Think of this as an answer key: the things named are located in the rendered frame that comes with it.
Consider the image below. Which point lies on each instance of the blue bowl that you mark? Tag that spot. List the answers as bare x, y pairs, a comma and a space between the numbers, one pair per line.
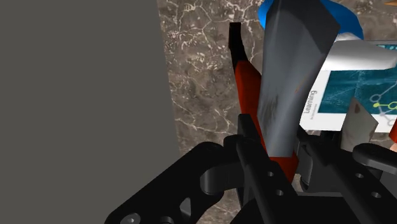
349, 20

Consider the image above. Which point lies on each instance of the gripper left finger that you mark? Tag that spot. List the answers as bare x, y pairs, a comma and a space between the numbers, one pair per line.
186, 173

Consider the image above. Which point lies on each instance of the rusty grey metal blade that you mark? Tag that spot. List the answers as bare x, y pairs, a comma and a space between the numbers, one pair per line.
358, 124

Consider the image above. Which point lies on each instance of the white teal cover book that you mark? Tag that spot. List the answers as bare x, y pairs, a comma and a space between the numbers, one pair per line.
344, 90

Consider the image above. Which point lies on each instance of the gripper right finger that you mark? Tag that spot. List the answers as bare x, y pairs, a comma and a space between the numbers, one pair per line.
356, 186

